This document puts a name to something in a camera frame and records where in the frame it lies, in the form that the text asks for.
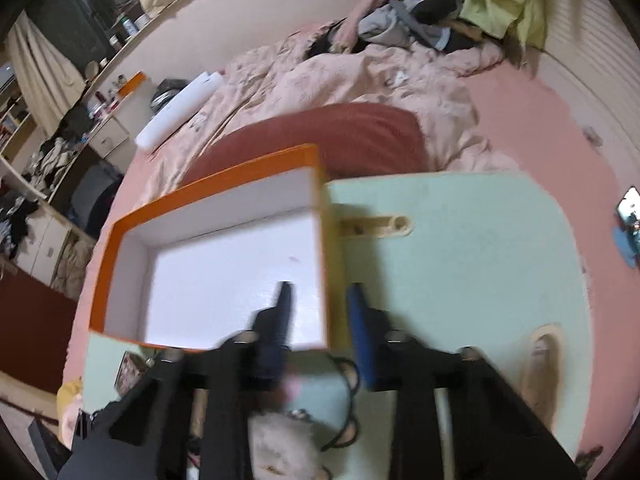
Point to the dark grey chair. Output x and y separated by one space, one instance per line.
95 195

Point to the pink bed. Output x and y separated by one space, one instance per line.
540 125

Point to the green white bottle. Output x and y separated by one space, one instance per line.
129 26

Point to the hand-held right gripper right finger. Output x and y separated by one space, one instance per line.
362 340

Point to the dark red pillow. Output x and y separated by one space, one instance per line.
325 130

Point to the white paper roll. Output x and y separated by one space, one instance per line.
175 110

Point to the pale side curtain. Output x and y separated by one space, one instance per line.
45 75

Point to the crumpled clothes heap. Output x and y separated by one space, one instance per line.
50 160

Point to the blue phone stand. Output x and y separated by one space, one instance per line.
627 252

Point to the white desk with drawers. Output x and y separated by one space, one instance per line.
107 135

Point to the dark red panel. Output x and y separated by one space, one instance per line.
35 330

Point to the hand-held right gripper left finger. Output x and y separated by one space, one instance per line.
277 330

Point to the orange cardboard box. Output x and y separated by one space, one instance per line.
225 270

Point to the small orange box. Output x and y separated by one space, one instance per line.
131 85

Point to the yellow cloth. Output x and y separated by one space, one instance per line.
67 397

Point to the grey blue garment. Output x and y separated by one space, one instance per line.
395 25

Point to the white slatted panel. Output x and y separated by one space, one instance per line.
595 60

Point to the brown patterned packet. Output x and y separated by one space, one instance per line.
131 369

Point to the round grey bag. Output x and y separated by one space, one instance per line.
167 94

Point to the smartphone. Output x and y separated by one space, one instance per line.
631 210

